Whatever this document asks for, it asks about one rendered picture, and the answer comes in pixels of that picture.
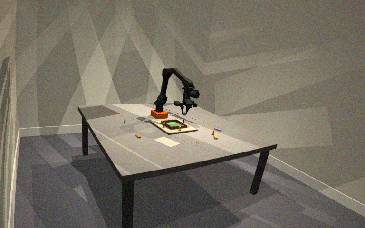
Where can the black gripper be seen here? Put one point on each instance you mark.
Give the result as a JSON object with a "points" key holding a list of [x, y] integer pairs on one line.
{"points": [[177, 103]]}

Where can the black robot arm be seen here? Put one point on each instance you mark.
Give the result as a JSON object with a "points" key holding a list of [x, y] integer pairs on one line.
{"points": [[189, 89]]}

